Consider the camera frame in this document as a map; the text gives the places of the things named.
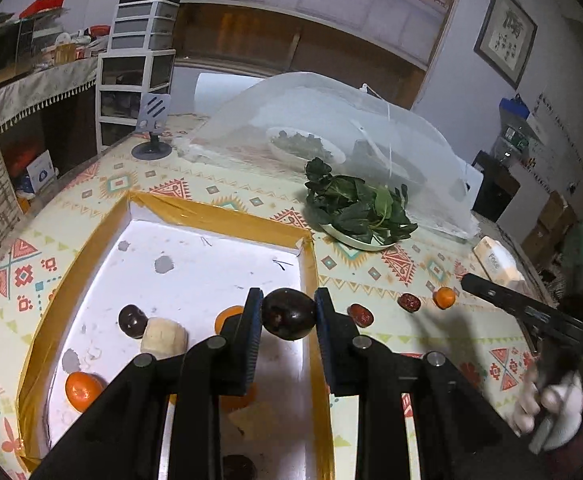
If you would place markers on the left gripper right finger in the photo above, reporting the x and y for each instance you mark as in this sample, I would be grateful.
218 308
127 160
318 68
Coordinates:
459 435

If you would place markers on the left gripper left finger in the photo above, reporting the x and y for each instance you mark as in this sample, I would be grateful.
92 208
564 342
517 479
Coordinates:
163 413

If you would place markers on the beige cake chunk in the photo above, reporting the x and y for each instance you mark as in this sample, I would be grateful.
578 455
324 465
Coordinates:
164 338
256 422

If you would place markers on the dark plum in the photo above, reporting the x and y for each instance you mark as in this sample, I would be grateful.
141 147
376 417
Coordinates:
238 467
132 321
288 314

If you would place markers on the beige cake chunk front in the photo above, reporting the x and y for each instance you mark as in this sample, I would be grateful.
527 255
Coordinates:
256 422

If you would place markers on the white gloved right hand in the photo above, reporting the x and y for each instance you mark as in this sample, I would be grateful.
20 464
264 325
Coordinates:
563 402

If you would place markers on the tissue paper pack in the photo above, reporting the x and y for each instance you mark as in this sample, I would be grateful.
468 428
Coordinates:
498 263

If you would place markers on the red date right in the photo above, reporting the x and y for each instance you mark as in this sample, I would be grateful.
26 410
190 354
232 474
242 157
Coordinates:
409 302

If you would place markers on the red date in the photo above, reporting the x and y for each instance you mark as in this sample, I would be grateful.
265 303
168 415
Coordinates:
409 302
360 315

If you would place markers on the red date left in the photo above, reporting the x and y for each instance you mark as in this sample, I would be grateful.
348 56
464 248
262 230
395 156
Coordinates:
360 315

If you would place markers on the yellow taped foam box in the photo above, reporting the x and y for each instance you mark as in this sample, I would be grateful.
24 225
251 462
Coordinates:
187 262

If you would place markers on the small orange mandarin far right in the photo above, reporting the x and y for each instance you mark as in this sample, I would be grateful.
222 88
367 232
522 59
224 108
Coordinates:
224 315

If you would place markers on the plate of green spinach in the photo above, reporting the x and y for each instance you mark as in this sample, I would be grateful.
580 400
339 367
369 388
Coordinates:
354 208

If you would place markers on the white mesh food cover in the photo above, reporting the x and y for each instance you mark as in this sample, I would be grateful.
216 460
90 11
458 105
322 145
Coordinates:
278 125

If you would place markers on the framed calligraphy picture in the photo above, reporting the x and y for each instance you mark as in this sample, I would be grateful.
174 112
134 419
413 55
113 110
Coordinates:
506 38

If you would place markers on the plate under mesh cover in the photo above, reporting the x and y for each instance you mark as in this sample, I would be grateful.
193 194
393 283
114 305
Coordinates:
297 147

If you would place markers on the side counter with cloth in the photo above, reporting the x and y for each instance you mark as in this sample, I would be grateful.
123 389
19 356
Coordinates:
47 125

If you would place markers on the white plastic drawer tower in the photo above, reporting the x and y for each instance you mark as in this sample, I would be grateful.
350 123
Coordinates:
139 59

